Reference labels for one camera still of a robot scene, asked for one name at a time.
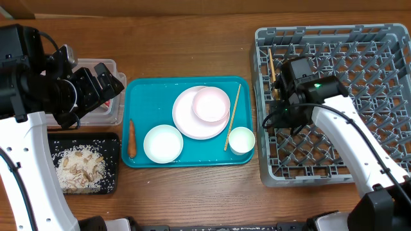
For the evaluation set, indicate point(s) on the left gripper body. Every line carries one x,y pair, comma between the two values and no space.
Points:
76,96

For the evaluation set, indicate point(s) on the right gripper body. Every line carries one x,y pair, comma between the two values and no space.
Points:
284,117

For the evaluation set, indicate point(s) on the wooden chopstick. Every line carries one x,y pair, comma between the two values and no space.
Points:
274,90
232,117

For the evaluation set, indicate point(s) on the rice and food scraps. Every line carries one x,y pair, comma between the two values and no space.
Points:
80,168

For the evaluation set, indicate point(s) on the white bowl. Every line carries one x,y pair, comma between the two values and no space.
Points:
163,144

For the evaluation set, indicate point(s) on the red snack wrapper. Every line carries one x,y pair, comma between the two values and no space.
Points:
106,105

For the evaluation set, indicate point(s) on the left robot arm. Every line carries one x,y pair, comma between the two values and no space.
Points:
34,84

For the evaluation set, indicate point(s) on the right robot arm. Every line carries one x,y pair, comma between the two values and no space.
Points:
384,187

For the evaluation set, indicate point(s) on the grey dishwasher rack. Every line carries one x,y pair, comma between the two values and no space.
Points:
371,60

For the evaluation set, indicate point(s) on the clear plastic bin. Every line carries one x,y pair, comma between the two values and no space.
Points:
111,115

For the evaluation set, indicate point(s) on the teal plastic serving tray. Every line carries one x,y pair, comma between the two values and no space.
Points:
149,102

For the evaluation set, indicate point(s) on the white plastic cup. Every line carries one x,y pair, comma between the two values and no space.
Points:
241,140

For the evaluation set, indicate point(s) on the black plastic tray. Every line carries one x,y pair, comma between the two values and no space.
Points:
109,141

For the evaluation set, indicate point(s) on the orange carrot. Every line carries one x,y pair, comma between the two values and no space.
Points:
132,147

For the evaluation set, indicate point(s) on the large pink plate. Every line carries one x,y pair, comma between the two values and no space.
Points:
188,123

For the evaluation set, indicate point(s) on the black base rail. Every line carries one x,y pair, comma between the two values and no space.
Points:
288,226

